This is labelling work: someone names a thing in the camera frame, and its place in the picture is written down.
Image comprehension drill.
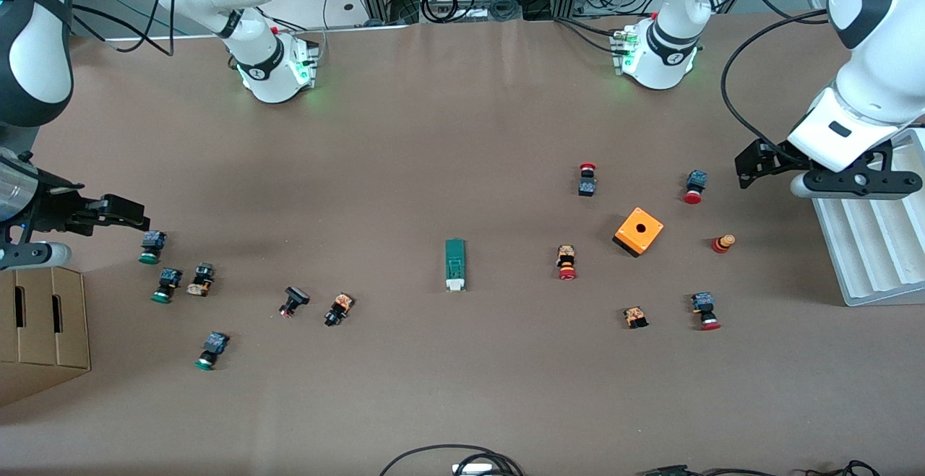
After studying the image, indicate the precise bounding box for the green load switch white handle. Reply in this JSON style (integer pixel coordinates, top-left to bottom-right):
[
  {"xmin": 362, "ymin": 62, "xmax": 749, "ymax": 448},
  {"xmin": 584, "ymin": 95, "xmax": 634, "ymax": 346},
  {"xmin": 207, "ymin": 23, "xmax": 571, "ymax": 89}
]
[{"xmin": 444, "ymin": 238, "xmax": 468, "ymax": 293}]

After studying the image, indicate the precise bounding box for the red push button blue block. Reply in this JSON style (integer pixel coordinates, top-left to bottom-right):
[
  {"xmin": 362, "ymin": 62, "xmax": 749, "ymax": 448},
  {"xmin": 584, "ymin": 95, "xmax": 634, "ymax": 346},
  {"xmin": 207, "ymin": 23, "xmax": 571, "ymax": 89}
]
[
  {"xmin": 690, "ymin": 292, "xmax": 722, "ymax": 332},
  {"xmin": 682, "ymin": 170, "xmax": 708, "ymax": 205}
]

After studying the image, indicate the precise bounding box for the light grey ribbed tray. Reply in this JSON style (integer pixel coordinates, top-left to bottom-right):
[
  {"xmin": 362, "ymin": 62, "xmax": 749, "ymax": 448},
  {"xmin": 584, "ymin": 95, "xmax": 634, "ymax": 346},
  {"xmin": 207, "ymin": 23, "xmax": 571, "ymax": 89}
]
[{"xmin": 811, "ymin": 128, "xmax": 925, "ymax": 308}]

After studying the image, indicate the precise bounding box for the brown cardboard box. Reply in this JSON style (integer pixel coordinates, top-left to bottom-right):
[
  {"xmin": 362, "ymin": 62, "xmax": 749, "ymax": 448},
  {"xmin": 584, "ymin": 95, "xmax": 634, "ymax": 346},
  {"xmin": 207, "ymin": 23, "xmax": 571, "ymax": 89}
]
[{"xmin": 0, "ymin": 265, "xmax": 92, "ymax": 408}]

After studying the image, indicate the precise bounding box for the green push button switch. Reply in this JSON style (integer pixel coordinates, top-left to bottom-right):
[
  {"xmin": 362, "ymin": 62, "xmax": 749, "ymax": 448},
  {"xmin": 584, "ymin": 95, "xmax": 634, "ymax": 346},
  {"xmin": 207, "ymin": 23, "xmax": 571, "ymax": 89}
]
[
  {"xmin": 138, "ymin": 230, "xmax": 168, "ymax": 266},
  {"xmin": 150, "ymin": 267, "xmax": 184, "ymax": 305},
  {"xmin": 194, "ymin": 331, "xmax": 231, "ymax": 372}
]

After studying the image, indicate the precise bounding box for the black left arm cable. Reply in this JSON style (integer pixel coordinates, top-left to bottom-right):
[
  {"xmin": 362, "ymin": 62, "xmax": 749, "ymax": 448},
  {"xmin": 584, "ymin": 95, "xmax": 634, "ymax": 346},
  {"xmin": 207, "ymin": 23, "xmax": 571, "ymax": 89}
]
[{"xmin": 721, "ymin": 10, "xmax": 832, "ymax": 163}]

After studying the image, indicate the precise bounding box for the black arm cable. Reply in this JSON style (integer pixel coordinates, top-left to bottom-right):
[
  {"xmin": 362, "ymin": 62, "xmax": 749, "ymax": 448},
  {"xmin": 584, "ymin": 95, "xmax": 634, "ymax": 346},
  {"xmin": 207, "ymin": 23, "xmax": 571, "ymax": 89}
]
[
  {"xmin": 721, "ymin": 10, "xmax": 832, "ymax": 163},
  {"xmin": 71, "ymin": 0, "xmax": 180, "ymax": 58}
]

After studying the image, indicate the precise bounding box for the black switch tan contact block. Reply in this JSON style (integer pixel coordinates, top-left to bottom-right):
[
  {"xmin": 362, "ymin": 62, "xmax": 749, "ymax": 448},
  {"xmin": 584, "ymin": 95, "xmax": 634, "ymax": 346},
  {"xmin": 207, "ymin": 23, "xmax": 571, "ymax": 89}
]
[{"xmin": 186, "ymin": 262, "xmax": 216, "ymax": 298}]

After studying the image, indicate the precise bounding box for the orange button enclosure box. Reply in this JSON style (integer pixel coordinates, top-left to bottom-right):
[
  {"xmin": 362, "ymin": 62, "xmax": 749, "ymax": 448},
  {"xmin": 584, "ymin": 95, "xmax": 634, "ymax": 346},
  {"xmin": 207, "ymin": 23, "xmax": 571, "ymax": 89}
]
[{"xmin": 612, "ymin": 207, "xmax": 665, "ymax": 259}]

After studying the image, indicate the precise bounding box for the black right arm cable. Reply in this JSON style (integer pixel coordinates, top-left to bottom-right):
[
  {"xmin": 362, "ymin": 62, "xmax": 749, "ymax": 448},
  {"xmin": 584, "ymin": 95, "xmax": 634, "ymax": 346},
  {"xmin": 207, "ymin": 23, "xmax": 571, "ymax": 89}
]
[{"xmin": 71, "ymin": 0, "xmax": 180, "ymax": 58}]

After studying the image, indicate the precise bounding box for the black selector switch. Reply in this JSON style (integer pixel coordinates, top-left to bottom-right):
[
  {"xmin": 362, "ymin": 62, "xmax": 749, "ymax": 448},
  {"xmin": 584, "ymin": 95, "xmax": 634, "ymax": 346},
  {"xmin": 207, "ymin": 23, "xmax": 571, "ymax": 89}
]
[{"xmin": 278, "ymin": 285, "xmax": 311, "ymax": 319}]

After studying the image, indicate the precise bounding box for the black switch orange contact block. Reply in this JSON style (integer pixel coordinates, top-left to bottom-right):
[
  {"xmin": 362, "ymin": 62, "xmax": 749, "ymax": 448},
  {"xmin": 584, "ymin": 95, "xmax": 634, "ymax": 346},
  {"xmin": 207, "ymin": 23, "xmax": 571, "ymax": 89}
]
[{"xmin": 323, "ymin": 292, "xmax": 355, "ymax": 328}]

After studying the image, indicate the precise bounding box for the black cable loop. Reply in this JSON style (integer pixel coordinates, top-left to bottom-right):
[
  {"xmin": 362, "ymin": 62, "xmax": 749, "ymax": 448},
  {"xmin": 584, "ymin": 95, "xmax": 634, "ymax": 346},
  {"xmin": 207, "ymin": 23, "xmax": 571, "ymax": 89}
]
[{"xmin": 379, "ymin": 445, "xmax": 525, "ymax": 476}]

